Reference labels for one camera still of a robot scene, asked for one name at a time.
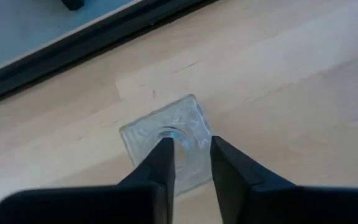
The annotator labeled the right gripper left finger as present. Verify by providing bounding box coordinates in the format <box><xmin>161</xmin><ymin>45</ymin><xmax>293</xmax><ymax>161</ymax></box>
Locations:
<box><xmin>0</xmin><ymin>137</ymin><xmax>177</xmax><ymax>224</ymax></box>

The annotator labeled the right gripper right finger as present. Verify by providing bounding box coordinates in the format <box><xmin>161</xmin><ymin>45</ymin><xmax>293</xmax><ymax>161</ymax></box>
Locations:
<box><xmin>210</xmin><ymin>135</ymin><xmax>358</xmax><ymax>224</ymax></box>

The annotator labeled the clear square glass vase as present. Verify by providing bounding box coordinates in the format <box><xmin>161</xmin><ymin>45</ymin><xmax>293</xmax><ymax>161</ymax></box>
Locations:
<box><xmin>119</xmin><ymin>93</ymin><xmax>214</xmax><ymax>197</ymax></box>

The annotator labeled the black aluminium table frame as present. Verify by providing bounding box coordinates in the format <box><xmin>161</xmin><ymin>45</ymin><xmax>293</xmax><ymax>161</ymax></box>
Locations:
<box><xmin>0</xmin><ymin>0</ymin><xmax>220</xmax><ymax>108</ymax></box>

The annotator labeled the black frame hook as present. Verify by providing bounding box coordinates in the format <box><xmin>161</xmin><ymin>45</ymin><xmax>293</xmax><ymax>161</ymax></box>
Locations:
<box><xmin>61</xmin><ymin>0</ymin><xmax>86</xmax><ymax>11</ymax></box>

